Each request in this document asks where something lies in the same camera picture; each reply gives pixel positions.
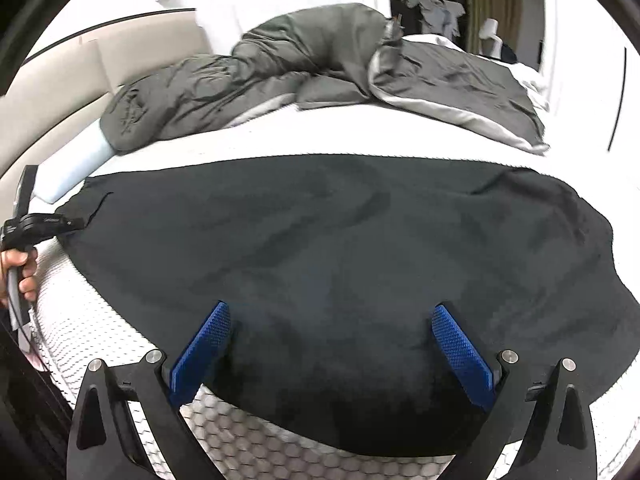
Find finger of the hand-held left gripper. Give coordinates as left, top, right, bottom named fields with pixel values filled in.
left=30, top=213, right=86, bottom=233
left=14, top=165, right=40, bottom=218

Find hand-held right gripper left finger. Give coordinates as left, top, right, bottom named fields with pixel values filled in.
left=66, top=301, right=233, bottom=480

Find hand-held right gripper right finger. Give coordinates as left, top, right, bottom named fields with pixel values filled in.
left=431, top=302, right=598, bottom=480

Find black pants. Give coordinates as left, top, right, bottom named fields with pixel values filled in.
left=54, top=152, right=640, bottom=458

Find person's left hand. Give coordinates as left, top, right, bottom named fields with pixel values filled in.
left=0, top=250, right=40, bottom=306

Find light blue pillow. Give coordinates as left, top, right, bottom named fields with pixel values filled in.
left=37, top=122, right=121, bottom=206

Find beige headboard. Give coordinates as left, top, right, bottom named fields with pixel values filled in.
left=0, top=7, right=216, bottom=181

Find white honeycomb mattress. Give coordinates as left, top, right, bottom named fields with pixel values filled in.
left=27, top=95, right=633, bottom=480

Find grey duvet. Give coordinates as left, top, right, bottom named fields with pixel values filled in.
left=99, top=2, right=551, bottom=157

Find white wardrobe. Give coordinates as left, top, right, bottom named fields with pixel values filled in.
left=537, top=0, right=631, bottom=161

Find white lamp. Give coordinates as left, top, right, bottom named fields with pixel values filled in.
left=479, top=18, right=503, bottom=58

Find hanging grey clothes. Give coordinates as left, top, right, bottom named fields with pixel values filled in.
left=392, top=0, right=466, bottom=38

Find olive curtain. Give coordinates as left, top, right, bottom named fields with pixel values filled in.
left=467, top=0, right=523, bottom=56

